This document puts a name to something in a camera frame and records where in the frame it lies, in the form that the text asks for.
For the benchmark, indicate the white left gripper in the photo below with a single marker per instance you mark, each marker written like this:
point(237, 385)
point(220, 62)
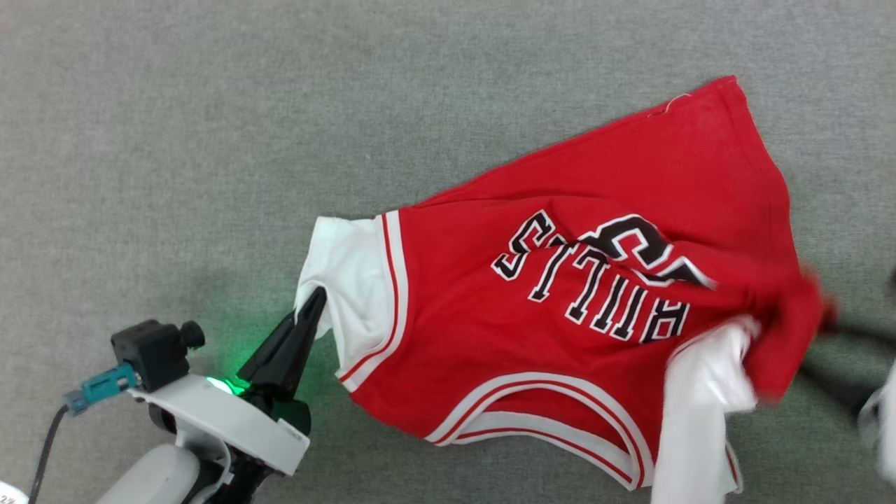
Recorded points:
point(231, 420)

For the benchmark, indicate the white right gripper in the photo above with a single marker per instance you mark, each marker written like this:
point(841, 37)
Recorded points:
point(883, 427)

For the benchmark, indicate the red and white basketball jersey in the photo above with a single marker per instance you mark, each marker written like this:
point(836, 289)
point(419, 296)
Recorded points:
point(560, 336)

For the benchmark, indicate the grey fabric sofa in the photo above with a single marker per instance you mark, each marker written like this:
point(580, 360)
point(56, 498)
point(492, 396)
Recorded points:
point(210, 140)

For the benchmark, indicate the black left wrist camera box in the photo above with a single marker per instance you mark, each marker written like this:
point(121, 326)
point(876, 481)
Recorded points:
point(150, 350)

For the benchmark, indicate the teal left camera connector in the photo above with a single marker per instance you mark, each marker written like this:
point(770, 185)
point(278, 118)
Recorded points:
point(101, 388)

